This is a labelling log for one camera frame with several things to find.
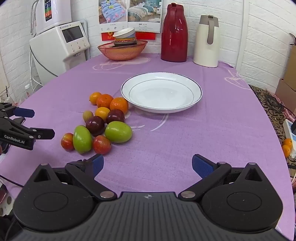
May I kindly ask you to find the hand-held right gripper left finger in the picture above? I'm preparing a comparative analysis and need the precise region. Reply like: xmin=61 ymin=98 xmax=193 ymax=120
xmin=30 ymin=153 xmax=117 ymax=202

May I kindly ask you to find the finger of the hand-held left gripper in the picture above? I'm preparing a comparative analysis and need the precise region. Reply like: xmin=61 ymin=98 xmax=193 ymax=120
xmin=0 ymin=117 xmax=55 ymax=141
xmin=0 ymin=103 xmax=36 ymax=118

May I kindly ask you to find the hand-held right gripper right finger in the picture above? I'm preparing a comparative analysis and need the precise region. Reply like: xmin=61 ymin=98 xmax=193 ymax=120
xmin=179 ymin=153 xmax=269 ymax=202

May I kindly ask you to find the oblong green fruit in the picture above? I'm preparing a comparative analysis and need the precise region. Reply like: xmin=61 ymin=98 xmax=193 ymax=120
xmin=73 ymin=125 xmax=93 ymax=154

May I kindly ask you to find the round green fruit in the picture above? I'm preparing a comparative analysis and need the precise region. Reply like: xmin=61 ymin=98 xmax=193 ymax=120
xmin=105 ymin=121 xmax=133 ymax=143

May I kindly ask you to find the dark red plum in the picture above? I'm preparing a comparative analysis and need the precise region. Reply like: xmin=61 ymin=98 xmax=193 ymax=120
xmin=85 ymin=116 xmax=105 ymax=136
xmin=106 ymin=109 xmax=125 ymax=123

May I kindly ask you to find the white plate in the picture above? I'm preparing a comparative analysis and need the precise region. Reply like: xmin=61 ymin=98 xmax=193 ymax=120
xmin=121 ymin=72 xmax=202 ymax=114

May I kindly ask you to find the small red fruit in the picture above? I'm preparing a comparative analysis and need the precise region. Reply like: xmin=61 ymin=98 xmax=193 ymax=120
xmin=93 ymin=135 xmax=112 ymax=155
xmin=61 ymin=133 xmax=75 ymax=151

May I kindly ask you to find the purple tablecloth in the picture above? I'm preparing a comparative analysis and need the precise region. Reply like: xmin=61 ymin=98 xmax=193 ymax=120
xmin=0 ymin=53 xmax=289 ymax=209

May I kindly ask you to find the white water purifier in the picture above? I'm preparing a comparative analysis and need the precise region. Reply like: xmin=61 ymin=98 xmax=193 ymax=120
xmin=30 ymin=20 xmax=90 ymax=87

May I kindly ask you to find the leopard patterned cloth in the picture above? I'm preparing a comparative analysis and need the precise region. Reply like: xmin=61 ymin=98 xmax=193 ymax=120
xmin=248 ymin=85 xmax=292 ymax=149

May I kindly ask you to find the white power strip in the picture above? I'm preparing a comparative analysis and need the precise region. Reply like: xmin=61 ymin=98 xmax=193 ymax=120
xmin=282 ymin=119 xmax=296 ymax=161

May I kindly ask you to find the pink printed blanket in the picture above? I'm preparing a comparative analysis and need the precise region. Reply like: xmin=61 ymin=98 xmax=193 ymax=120
xmin=283 ymin=108 xmax=296 ymax=121

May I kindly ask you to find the low cardboard box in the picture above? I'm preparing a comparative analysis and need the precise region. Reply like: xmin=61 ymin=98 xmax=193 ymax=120
xmin=275 ymin=78 xmax=296 ymax=107

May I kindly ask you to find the orange glass bowl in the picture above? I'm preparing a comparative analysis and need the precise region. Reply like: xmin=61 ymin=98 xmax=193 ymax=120
xmin=97 ymin=40 xmax=148 ymax=62

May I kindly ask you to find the white thermos jug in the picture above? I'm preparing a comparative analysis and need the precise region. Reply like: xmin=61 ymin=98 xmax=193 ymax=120
xmin=193 ymin=14 xmax=221 ymax=68

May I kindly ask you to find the stack of small bowls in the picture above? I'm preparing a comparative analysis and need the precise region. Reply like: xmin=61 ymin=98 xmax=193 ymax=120
xmin=112 ymin=37 xmax=138 ymax=48

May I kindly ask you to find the white paper cup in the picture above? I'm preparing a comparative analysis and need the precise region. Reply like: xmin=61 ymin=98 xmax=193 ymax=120
xmin=112 ymin=27 xmax=137 ymax=39

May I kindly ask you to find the red thermos jug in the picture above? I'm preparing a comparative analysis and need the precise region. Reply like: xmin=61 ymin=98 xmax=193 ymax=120
xmin=161 ymin=3 xmax=188 ymax=62

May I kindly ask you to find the tall cardboard box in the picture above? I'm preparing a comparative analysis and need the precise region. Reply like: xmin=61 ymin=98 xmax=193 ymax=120
xmin=287 ymin=44 xmax=296 ymax=91

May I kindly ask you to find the white wall-mounted appliance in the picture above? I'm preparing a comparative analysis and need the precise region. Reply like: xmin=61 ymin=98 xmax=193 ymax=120
xmin=32 ymin=0 xmax=73 ymax=36

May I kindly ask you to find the blue bedding wall poster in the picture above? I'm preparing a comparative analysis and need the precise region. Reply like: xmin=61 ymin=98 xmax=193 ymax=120
xmin=98 ymin=0 xmax=129 ymax=33

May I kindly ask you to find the red paper wall sign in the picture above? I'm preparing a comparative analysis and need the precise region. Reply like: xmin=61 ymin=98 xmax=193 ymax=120
xmin=101 ymin=31 xmax=156 ymax=42

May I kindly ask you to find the teal bedding wall poster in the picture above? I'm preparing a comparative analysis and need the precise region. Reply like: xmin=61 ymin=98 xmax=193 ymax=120
xmin=128 ymin=0 xmax=162 ymax=33

